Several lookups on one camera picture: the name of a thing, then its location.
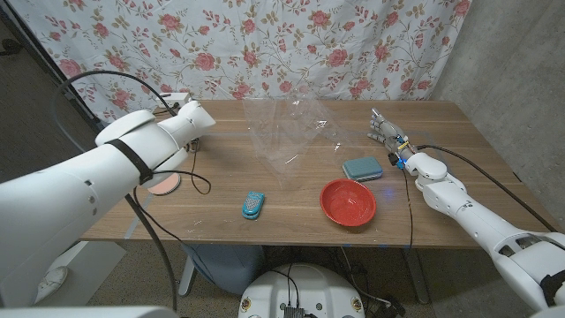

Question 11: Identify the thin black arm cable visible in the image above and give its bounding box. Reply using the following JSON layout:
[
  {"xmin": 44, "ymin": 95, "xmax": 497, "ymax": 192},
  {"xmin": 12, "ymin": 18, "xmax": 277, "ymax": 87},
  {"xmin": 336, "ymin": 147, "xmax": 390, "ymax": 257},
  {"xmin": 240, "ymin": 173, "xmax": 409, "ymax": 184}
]
[
  {"xmin": 401, "ymin": 170, "xmax": 414, "ymax": 248},
  {"xmin": 132, "ymin": 148, "xmax": 213, "ymax": 284}
]

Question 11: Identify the white floor platform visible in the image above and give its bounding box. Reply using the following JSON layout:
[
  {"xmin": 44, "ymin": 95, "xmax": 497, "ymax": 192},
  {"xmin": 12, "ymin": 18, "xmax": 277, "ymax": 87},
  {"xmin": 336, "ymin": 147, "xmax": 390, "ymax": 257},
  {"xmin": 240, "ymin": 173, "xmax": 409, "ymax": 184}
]
[{"xmin": 39, "ymin": 240, "xmax": 128, "ymax": 306}]

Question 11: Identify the red round tray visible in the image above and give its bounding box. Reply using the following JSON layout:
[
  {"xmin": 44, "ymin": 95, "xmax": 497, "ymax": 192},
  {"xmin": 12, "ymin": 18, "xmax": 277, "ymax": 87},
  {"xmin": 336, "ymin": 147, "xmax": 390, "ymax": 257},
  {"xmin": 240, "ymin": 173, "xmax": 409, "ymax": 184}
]
[{"xmin": 319, "ymin": 178, "xmax": 378, "ymax": 228}]

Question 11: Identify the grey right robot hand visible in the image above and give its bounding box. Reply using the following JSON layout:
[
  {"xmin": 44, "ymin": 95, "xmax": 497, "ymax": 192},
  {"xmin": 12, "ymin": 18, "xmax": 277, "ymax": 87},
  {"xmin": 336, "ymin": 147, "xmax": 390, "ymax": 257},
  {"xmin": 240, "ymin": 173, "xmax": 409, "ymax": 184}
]
[{"xmin": 366, "ymin": 107, "xmax": 416, "ymax": 163}]

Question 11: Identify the black power adapter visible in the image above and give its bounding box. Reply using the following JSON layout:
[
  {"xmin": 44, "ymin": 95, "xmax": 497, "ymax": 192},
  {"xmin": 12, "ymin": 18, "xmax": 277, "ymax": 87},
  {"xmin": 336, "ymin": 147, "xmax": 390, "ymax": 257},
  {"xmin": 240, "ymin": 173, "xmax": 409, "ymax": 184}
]
[{"xmin": 374, "ymin": 296, "xmax": 406, "ymax": 318}]

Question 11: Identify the clear cling film sheet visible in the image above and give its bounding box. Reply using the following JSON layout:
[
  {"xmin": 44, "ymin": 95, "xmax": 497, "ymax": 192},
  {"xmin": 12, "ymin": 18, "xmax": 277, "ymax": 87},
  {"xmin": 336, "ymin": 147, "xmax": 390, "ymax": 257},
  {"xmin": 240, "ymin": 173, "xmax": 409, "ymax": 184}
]
[{"xmin": 241, "ymin": 87, "xmax": 354, "ymax": 186}]

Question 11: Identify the white power strip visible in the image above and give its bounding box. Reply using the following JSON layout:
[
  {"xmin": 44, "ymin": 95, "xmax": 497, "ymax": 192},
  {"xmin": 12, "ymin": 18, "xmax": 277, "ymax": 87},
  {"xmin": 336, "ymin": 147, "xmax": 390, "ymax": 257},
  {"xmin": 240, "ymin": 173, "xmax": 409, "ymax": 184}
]
[{"xmin": 154, "ymin": 91, "xmax": 192, "ymax": 110}]

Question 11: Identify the white sneaker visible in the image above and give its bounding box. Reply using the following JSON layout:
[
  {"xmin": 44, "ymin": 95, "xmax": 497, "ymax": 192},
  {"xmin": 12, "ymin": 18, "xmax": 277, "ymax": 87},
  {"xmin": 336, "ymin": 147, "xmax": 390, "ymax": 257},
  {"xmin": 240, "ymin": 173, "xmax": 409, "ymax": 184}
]
[{"xmin": 34, "ymin": 266, "xmax": 70, "ymax": 305}]

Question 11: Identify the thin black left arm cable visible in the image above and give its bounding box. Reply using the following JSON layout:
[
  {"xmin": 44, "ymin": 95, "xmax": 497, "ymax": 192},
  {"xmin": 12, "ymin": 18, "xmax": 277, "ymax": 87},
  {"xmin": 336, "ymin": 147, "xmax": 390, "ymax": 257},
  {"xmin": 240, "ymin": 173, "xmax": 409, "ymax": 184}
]
[{"xmin": 132, "ymin": 148, "xmax": 213, "ymax": 284}]

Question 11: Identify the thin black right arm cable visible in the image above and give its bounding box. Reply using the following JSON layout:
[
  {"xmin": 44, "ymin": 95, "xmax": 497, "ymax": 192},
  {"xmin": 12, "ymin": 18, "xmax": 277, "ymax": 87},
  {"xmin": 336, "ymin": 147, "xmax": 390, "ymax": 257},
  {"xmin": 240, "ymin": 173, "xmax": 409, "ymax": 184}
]
[{"xmin": 401, "ymin": 170, "xmax": 414, "ymax": 248}]

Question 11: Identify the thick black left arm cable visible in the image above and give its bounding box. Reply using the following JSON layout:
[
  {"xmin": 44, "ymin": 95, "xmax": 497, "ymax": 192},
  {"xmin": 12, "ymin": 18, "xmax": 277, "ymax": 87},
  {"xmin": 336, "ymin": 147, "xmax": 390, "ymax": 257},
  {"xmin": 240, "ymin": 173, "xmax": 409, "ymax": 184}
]
[{"xmin": 50, "ymin": 69, "xmax": 180, "ymax": 313}]

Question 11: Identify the black power strip cable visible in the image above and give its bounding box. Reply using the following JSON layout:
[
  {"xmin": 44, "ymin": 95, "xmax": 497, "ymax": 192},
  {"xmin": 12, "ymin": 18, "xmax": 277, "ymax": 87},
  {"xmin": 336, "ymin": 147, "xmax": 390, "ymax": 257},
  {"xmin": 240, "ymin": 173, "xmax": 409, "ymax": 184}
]
[{"xmin": 152, "ymin": 102, "xmax": 180, "ymax": 117}]

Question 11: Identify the black torso cable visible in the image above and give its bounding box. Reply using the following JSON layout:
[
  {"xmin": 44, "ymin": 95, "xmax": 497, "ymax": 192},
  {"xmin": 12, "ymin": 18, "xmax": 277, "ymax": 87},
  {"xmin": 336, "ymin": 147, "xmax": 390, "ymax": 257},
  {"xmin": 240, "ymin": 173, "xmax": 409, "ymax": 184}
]
[{"xmin": 268, "ymin": 263, "xmax": 301, "ymax": 308}]

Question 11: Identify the white floor cable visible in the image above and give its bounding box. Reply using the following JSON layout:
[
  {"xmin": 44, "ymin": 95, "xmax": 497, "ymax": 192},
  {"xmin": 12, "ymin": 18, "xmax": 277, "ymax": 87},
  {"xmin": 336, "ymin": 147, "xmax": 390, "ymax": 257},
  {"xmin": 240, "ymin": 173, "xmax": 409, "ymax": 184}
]
[{"xmin": 339, "ymin": 246, "xmax": 392, "ymax": 306}]

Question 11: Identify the white robot torso base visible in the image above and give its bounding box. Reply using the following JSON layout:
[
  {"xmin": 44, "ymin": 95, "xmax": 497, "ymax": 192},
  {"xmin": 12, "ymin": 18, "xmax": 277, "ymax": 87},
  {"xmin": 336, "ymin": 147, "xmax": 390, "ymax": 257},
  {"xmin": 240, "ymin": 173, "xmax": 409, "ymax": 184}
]
[{"xmin": 237, "ymin": 263, "xmax": 366, "ymax": 318}]

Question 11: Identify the floral print curtain backdrop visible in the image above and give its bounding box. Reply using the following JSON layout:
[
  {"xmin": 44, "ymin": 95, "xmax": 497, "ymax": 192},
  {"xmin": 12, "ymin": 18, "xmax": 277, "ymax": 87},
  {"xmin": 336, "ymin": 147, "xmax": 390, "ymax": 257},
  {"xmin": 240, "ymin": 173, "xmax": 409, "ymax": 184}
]
[{"xmin": 8, "ymin": 0, "xmax": 473, "ymax": 124}]

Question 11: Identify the grey blue chair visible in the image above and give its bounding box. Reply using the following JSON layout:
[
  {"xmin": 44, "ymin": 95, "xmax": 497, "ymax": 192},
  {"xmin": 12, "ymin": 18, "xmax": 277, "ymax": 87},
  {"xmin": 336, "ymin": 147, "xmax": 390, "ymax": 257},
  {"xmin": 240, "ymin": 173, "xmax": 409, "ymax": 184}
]
[{"xmin": 177, "ymin": 244, "xmax": 266, "ymax": 297}]

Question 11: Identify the grey table leg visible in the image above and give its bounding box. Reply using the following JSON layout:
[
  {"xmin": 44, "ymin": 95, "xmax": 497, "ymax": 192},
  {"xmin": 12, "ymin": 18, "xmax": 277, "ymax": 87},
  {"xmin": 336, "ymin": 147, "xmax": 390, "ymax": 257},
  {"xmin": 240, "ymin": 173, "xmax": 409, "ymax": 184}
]
[{"xmin": 403, "ymin": 247, "xmax": 430, "ymax": 305}]

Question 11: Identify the teal sponge block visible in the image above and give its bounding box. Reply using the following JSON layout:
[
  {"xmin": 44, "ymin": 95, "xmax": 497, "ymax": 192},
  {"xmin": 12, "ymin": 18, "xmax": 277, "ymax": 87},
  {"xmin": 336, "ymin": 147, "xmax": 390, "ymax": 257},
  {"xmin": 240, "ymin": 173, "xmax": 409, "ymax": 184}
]
[{"xmin": 342, "ymin": 155, "xmax": 383, "ymax": 183}]

